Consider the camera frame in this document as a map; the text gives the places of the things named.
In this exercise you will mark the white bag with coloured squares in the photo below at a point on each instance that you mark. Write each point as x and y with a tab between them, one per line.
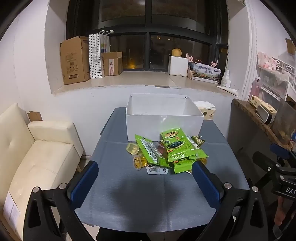
105	44

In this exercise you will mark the dark transparent panel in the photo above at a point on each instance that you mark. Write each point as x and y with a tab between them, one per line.
283	118

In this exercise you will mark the white alarm clock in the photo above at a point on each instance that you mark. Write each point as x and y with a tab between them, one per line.
263	114

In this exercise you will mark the white tube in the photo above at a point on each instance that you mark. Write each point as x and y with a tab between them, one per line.
227	90

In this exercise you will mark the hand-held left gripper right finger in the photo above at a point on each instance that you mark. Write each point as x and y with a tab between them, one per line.
205	185

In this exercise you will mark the green packet with striped label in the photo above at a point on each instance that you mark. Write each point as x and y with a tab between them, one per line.
150	150

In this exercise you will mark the white cardboard box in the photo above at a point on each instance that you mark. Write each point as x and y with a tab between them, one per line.
161	122

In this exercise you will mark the small green snack packet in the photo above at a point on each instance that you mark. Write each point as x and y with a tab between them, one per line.
182	167

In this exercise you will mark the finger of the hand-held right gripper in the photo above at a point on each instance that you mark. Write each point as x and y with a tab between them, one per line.
279	150
266	162

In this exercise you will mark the pink bottle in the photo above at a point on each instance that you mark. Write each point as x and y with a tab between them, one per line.
256	89

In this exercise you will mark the large cardboard box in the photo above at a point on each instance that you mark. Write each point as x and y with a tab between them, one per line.
74	60

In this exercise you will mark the dotted paper bag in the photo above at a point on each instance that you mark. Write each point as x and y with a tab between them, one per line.
95	58

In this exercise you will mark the green seaweed snack packet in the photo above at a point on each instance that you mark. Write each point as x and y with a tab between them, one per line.
177	144

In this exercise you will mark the small cardboard box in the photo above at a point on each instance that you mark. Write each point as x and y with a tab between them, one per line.
112	63

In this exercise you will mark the yellow pomelo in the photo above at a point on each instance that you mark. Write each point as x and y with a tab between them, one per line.
177	52

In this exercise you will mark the clear plastic drawer unit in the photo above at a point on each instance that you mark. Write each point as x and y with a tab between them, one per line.
275	69

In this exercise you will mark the small brown carton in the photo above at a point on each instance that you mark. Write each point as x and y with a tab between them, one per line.
190	74

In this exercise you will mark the flat cardboard piece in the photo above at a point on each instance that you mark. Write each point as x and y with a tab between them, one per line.
34	115

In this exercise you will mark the white foam box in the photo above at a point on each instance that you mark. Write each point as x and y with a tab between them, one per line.
178	66

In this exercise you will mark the pink toy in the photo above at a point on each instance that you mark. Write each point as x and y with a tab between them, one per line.
189	57
214	63

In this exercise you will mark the dark wooden side table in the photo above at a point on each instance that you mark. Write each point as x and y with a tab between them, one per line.
247	120

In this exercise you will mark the person's right hand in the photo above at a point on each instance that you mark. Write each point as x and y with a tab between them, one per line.
282	210

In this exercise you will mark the yellow jelly cup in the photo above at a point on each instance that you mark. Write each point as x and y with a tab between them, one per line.
133	148
203	161
138	162

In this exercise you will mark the small white snack packet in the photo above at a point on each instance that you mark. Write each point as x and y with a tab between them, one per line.
157	170

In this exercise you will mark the cream leather sofa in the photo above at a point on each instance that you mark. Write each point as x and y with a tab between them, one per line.
34	162

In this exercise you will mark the beige tissue box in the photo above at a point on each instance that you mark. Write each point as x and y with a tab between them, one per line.
208	111

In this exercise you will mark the landscape printed box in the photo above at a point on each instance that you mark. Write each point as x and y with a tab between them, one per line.
205	73

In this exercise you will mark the yellow spotted box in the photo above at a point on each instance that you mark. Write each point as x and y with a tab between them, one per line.
256	100

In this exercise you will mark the gold wrapped snack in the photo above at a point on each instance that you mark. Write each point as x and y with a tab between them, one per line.
199	140

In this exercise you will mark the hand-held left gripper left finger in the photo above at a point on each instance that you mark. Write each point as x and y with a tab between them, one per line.
84	185

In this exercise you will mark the white plastic bottle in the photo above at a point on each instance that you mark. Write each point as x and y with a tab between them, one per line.
225	80

